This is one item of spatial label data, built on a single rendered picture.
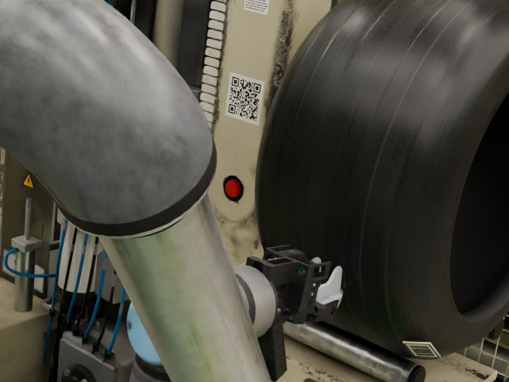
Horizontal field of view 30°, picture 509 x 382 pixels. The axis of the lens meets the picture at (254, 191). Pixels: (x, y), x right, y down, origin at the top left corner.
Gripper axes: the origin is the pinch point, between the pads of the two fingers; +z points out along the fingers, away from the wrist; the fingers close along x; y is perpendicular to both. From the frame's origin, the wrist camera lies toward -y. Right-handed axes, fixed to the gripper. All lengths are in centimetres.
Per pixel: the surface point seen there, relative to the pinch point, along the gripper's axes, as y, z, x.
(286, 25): 33.9, 14.7, 27.9
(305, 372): -17.2, 10.8, 7.6
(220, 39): 29, 16, 42
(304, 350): -15.6, 14.7, 11.0
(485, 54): 36.5, 6.8, -10.0
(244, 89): 21.8, 15.8, 34.4
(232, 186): 4.9, 17.5, 34.0
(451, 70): 33.7, 2.1, -8.1
